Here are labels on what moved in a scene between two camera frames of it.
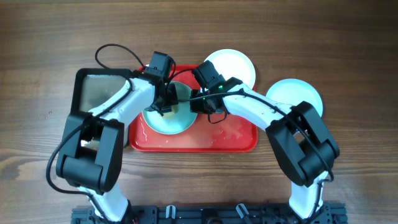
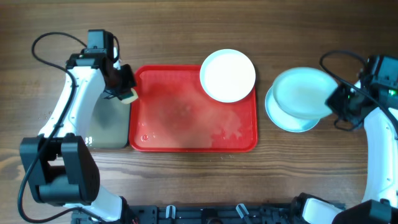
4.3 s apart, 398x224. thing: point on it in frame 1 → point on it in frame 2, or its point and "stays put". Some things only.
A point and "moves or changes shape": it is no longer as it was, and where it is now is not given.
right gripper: (199, 107) → (334, 100)
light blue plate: (184, 119) → (302, 92)
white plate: (233, 63) stays put
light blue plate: (292, 91) moves or changes shape
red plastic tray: (234, 133) stays put
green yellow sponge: (171, 115) moves or changes shape
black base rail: (331, 214) stays put
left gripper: (174, 101) → (129, 71)
